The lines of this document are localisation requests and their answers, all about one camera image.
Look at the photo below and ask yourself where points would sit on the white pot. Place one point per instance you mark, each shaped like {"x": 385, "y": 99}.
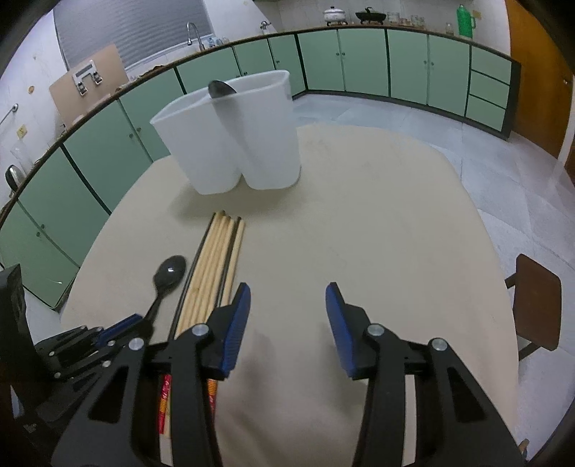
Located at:
{"x": 334, "y": 15}

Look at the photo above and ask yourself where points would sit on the wooden door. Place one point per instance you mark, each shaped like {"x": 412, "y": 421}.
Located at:
{"x": 539, "y": 67}

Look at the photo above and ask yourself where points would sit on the brown board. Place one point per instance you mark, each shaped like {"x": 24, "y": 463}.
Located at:
{"x": 108, "y": 67}

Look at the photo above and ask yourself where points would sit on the glass jar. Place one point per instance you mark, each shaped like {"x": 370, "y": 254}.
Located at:
{"x": 393, "y": 18}

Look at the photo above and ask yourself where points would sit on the metal ladle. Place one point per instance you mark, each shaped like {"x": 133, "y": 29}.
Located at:
{"x": 13, "y": 176}

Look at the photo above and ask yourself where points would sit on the plain wooden chopstick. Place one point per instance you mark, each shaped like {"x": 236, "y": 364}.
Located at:
{"x": 205, "y": 274}
{"x": 220, "y": 274}

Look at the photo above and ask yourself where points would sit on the metal kettle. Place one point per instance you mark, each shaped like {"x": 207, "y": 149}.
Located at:
{"x": 265, "y": 27}

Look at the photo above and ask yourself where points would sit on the black spoon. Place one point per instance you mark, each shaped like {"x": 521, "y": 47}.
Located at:
{"x": 221, "y": 89}
{"x": 170, "y": 271}

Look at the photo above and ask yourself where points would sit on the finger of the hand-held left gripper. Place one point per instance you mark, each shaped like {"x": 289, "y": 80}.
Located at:
{"x": 119, "y": 328}
{"x": 85, "y": 361}

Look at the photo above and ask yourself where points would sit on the metal clamp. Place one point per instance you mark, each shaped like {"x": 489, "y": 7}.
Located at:
{"x": 84, "y": 71}

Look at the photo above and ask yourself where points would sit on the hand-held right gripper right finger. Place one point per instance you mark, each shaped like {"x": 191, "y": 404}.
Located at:
{"x": 343, "y": 334}

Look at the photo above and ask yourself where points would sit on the white double utensil holder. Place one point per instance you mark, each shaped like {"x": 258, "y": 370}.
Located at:
{"x": 269, "y": 134}

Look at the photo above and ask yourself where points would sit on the grey window blind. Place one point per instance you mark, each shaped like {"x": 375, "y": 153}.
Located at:
{"x": 134, "y": 27}

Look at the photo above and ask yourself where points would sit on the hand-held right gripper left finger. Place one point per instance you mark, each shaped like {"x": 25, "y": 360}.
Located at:
{"x": 233, "y": 334}

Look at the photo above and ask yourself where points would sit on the black wok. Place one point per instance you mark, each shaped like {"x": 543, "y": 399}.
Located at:
{"x": 370, "y": 17}

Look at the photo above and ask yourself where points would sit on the green base cabinets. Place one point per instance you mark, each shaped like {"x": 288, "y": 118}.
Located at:
{"x": 99, "y": 148}

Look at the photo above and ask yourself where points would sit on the green thermos jug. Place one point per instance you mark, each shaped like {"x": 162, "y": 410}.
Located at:
{"x": 465, "y": 22}

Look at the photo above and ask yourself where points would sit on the black chopstick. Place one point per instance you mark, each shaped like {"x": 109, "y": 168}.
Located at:
{"x": 226, "y": 274}
{"x": 187, "y": 280}

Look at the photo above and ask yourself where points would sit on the metal faucet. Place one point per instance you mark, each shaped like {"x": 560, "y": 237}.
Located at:
{"x": 189, "y": 41}

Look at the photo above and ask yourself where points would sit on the wooden chair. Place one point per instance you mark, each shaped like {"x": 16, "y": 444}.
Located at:
{"x": 537, "y": 301}

